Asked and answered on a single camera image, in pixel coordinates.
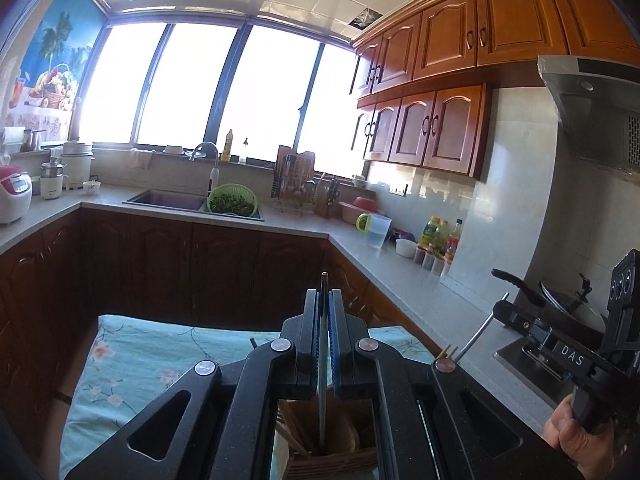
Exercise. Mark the chrome faucet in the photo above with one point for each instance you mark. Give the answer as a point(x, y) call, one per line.
point(212, 170)

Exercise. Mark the wooden cutting board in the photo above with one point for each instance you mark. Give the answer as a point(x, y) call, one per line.
point(300, 152)

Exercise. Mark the green vegetables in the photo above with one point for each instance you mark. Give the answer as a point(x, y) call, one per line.
point(230, 205)

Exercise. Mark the wooden wall cabinets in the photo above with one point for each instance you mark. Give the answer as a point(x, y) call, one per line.
point(450, 70)

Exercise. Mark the ceiling vent opening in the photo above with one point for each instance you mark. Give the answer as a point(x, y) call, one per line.
point(366, 17)

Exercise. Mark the purple container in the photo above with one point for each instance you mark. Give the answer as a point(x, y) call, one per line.
point(404, 235)

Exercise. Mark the yellow dish soap bottle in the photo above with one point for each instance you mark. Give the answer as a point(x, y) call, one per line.
point(227, 147)

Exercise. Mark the green plastic colander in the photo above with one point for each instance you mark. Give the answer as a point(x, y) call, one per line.
point(250, 195)

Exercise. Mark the small white electric steamer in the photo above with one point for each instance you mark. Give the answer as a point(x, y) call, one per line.
point(53, 182)

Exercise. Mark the glass wok lid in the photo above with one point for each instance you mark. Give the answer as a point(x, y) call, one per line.
point(575, 305)

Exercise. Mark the wooden knife block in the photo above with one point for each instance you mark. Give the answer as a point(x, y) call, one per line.
point(327, 200)

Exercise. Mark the green label oil bottle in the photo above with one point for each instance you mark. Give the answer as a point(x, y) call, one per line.
point(429, 235)

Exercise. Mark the stainless steel spoon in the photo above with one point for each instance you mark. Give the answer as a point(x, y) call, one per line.
point(475, 336)

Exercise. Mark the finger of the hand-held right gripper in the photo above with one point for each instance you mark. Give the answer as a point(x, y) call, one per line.
point(512, 317)

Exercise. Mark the person's right hand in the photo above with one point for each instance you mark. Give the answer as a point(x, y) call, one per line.
point(580, 445)

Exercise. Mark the steel range hood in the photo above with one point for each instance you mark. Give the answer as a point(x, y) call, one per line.
point(595, 110)

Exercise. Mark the white round container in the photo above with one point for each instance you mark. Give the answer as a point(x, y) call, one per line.
point(406, 249)

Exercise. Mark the red white rice cooker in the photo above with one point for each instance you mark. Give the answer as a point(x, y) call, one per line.
point(14, 195)

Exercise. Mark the steel gas stove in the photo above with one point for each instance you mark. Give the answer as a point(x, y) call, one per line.
point(525, 367)

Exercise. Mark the wooden utensil holder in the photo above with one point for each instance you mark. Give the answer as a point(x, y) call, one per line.
point(335, 460)

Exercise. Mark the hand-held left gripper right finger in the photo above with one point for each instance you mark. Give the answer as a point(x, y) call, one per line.
point(336, 350)

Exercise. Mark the dark wooden base cabinets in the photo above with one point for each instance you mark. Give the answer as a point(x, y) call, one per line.
point(175, 270)

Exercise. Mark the wooden spatula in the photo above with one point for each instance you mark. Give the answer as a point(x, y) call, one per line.
point(352, 435)

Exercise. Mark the tropical fruit wall poster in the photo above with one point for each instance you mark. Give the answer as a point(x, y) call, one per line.
point(55, 60)

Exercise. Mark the white bowl on sill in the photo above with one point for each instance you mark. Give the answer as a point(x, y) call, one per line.
point(359, 180)

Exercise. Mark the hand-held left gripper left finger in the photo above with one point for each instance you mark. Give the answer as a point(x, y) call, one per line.
point(311, 350)

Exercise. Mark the floral teal cloth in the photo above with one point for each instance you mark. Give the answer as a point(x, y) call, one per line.
point(150, 360)

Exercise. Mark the small white bowl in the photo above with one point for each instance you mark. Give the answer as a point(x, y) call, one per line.
point(91, 188)

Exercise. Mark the pink plastic basin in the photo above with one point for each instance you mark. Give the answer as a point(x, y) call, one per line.
point(367, 205)

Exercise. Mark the metal dish rack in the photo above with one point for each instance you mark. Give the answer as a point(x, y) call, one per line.
point(295, 190)

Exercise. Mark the sill soap dish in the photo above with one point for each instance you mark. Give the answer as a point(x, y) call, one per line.
point(174, 150)

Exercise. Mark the clear seasoning jar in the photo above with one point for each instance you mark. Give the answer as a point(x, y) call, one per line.
point(429, 261)
point(420, 256)
point(438, 266)

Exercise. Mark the white rag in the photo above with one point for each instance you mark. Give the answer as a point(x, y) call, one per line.
point(141, 158)

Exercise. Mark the large kitchen window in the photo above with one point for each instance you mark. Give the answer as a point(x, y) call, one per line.
point(225, 90)

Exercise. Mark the kitchen sink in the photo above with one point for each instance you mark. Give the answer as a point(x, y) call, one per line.
point(165, 200)

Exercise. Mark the large white rice cooker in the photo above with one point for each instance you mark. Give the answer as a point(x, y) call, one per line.
point(79, 165)

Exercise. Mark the metal knife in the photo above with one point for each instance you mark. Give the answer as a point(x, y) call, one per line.
point(322, 420)

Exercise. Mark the metal mug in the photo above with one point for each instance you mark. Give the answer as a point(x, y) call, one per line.
point(34, 139)

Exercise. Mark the small dark-capped bottle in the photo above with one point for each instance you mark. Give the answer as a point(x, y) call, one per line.
point(243, 155)

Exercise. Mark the yellow oil bottle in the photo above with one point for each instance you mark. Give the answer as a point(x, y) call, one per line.
point(442, 237)

